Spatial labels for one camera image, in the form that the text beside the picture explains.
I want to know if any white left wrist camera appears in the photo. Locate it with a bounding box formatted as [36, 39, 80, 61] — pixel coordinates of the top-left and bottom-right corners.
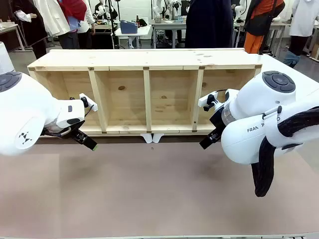
[79, 93, 97, 112]

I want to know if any person in white shirt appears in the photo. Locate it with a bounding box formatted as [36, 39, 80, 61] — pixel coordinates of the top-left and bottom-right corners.
[76, 0, 97, 49]

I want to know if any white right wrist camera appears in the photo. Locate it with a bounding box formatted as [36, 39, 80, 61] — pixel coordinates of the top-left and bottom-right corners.
[198, 91, 219, 112]

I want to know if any mannequin in orange black jacket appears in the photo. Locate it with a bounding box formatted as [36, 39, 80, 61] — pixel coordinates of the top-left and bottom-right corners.
[243, 0, 285, 54]

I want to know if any person in navy sweater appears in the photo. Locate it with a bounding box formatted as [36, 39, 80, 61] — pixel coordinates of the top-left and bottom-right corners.
[184, 0, 234, 49]

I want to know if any white background desk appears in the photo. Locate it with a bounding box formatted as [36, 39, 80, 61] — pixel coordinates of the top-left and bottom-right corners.
[114, 24, 153, 49]

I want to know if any blue plastic bag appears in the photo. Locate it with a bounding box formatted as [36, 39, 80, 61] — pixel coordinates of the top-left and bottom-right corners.
[284, 51, 301, 68]

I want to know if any black tripod pole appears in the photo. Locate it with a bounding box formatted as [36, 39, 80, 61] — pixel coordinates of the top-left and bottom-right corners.
[107, 0, 119, 49]

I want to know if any blue storage bin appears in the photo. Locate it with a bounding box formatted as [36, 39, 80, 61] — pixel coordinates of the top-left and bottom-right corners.
[120, 19, 139, 34]

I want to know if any mannequin in red cardigan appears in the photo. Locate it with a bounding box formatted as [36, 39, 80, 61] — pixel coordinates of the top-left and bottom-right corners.
[57, 0, 88, 33]

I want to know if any grey background table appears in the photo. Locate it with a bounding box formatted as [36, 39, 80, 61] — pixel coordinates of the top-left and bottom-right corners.
[151, 19, 187, 49]

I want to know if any person in white lab coat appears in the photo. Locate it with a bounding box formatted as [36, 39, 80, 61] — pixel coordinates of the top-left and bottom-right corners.
[289, 0, 319, 58]

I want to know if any beige background desk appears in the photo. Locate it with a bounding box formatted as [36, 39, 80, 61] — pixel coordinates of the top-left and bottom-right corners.
[0, 22, 25, 52]

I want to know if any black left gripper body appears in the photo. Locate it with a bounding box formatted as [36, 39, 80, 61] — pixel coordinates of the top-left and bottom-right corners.
[66, 124, 87, 145]

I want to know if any pine wooden shelf unit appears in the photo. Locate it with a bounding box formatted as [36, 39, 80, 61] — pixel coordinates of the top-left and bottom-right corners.
[27, 48, 263, 136]

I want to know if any mannequin in black coat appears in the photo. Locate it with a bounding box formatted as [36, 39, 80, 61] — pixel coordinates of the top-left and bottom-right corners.
[12, 0, 48, 59]

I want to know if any mannequin in white coat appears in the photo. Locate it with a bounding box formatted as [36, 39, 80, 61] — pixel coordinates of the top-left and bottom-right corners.
[37, 0, 71, 49]

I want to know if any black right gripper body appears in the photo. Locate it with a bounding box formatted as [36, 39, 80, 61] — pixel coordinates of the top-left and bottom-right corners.
[208, 107, 226, 141]

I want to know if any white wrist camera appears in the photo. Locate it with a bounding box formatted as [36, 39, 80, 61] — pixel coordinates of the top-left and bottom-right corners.
[198, 91, 219, 112]
[79, 93, 97, 112]

